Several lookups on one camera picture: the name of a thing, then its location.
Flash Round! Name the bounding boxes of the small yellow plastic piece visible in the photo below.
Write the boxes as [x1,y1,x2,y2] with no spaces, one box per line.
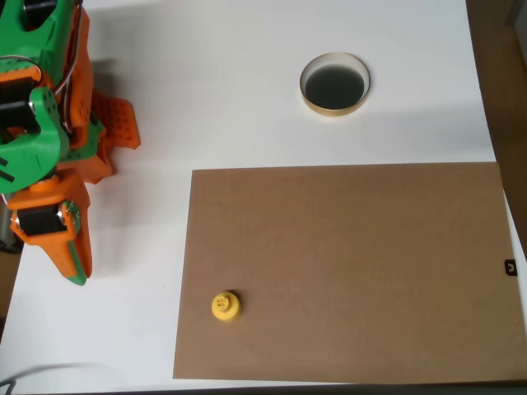
[211,290,243,323]

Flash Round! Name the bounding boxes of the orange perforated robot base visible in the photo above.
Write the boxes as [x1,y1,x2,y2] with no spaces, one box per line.
[88,91,142,186]

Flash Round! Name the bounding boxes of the round dish gold rim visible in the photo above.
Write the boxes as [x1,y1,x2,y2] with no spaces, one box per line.
[299,51,371,118]

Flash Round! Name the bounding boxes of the grey metal clamp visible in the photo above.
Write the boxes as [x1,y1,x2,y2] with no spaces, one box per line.
[0,205,22,253]

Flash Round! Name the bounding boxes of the brown cardboard sheet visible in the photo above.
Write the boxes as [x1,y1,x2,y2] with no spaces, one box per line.
[171,161,527,386]

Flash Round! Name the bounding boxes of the red white black servo cable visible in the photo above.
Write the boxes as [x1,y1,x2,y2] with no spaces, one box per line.
[52,6,83,139]

